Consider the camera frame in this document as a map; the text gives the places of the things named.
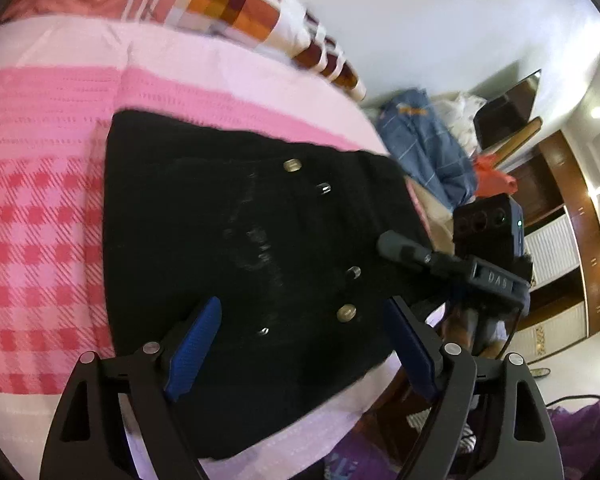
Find dark screen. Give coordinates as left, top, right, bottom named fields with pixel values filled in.
left=472, top=69, right=542, bottom=151

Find blue checked cloth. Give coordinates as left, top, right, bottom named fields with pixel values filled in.
left=377, top=87, right=478, bottom=211

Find orange plaid pillow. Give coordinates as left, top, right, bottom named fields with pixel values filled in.
left=0, top=0, right=368, bottom=102

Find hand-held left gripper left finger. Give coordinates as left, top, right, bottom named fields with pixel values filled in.
left=39, top=296, right=223, bottom=480

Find white floral cloth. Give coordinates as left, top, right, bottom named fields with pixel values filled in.
left=432, top=92, right=488, bottom=153

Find person's right hand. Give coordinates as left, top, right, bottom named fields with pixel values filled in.
left=441, top=306, right=476, bottom=358

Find purple clothing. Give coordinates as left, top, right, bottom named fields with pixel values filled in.
left=325, top=400, right=600, bottom=480

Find brown wooden wardrobe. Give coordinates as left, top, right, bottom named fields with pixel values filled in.
left=505, top=130, right=600, bottom=361

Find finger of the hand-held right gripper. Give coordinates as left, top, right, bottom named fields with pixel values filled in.
left=414, top=291, right=468, bottom=323
left=377, top=230, right=473, bottom=281

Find beige cloth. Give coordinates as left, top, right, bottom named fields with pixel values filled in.
left=405, top=175, right=456, bottom=241

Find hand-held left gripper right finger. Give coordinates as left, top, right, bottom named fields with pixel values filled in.
left=382, top=296, right=565, bottom=480

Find red cloth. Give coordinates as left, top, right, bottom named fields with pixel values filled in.
left=472, top=154, right=517, bottom=198

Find black pants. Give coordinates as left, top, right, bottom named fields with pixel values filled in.
left=102, top=109, right=436, bottom=461

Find pink bed sheet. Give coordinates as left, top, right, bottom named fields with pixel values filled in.
left=0, top=15, right=396, bottom=480

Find white patterned cabinet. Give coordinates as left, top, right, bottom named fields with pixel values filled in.
left=522, top=212, right=600, bottom=361

